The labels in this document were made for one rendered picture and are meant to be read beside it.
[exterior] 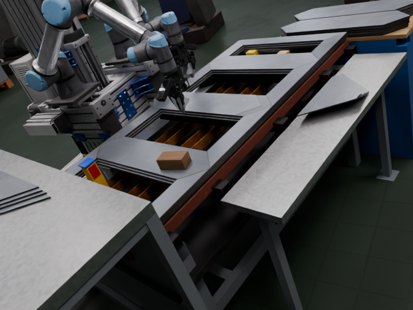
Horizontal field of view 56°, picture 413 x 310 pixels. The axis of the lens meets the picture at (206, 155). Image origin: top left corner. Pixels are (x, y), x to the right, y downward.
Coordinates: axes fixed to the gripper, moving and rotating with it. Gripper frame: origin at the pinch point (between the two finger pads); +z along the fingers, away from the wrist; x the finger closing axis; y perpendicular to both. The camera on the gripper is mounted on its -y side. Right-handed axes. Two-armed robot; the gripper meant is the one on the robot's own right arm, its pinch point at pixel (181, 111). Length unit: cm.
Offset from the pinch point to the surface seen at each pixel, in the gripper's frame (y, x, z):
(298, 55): 68, -22, 6
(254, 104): 18.5, -27.2, 5.9
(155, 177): -36.2, -15.2, 7.4
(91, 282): -86, -55, -9
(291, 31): 102, 1, 5
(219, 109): 12.8, -10.6, 5.9
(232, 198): -30, -47, 15
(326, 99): 34, -53, 11
